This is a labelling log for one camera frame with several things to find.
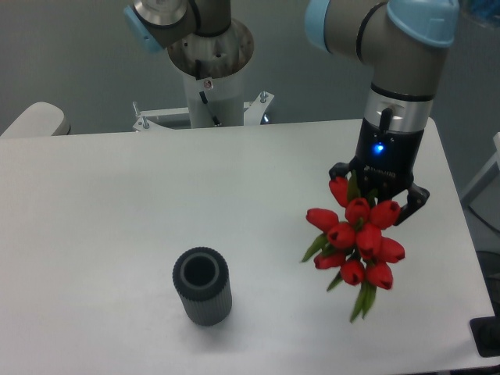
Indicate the red tulip bouquet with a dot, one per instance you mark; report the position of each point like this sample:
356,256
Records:
355,245

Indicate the black box at table edge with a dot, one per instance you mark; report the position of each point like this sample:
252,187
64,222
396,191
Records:
485,331

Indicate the dark grey ribbed vase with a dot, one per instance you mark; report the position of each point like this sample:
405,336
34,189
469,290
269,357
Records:
201,278

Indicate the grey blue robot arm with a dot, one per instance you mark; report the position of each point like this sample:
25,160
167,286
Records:
406,43

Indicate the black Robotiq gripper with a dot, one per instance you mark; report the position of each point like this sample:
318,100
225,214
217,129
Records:
384,162

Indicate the white metal base frame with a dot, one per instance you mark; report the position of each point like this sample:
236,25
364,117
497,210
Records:
252,113

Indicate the white furniture at right edge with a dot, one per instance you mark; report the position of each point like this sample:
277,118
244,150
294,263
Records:
487,173

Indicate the white chair armrest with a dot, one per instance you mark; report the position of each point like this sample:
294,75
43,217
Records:
41,119

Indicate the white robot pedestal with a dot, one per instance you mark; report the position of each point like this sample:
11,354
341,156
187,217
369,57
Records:
213,68

